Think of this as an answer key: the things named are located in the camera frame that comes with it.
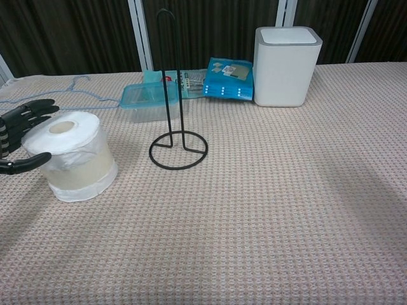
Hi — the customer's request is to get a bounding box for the clear blue-lidded plastic container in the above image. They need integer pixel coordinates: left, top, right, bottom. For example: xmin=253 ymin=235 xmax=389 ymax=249
xmin=120 ymin=82 xmax=179 ymax=123

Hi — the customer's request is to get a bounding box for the white metal frame post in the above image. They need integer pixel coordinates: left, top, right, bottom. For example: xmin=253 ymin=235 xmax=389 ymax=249
xmin=275 ymin=0 xmax=298 ymax=29
xmin=127 ymin=0 xmax=155 ymax=72
xmin=345 ymin=0 xmax=382 ymax=64
xmin=0 ymin=53 xmax=15 ymax=84

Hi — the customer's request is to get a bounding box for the white bin with grey rim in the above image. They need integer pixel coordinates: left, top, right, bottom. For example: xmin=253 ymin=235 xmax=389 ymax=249
xmin=253 ymin=26 xmax=324 ymax=107

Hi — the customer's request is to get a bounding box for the light blue wire hanger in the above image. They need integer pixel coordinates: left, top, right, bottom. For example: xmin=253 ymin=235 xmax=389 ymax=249
xmin=0 ymin=75 xmax=122 ymax=109

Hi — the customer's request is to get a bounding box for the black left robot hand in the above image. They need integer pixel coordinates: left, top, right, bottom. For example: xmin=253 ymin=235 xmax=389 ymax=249
xmin=0 ymin=98 xmax=60 ymax=175

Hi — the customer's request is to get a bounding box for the black metal paper holder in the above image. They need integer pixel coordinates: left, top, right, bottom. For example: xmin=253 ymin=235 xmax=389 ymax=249
xmin=149 ymin=8 xmax=209 ymax=171

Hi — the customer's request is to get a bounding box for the teal packet with red mark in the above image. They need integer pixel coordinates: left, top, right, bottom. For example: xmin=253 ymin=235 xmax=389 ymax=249
xmin=142 ymin=70 xmax=177 ymax=85

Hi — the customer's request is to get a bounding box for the blue product package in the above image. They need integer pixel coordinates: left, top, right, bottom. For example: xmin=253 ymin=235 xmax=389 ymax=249
xmin=202 ymin=57 xmax=254 ymax=102

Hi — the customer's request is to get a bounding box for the grey printed packet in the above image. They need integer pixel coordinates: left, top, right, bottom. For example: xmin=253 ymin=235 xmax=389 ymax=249
xmin=176 ymin=69 xmax=207 ymax=99

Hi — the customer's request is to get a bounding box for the beige woven tablecloth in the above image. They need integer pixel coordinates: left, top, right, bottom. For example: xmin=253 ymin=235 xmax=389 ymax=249
xmin=0 ymin=62 xmax=407 ymax=305

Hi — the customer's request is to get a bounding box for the white paper towel roll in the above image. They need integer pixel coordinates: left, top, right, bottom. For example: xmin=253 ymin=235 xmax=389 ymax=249
xmin=21 ymin=111 xmax=119 ymax=203

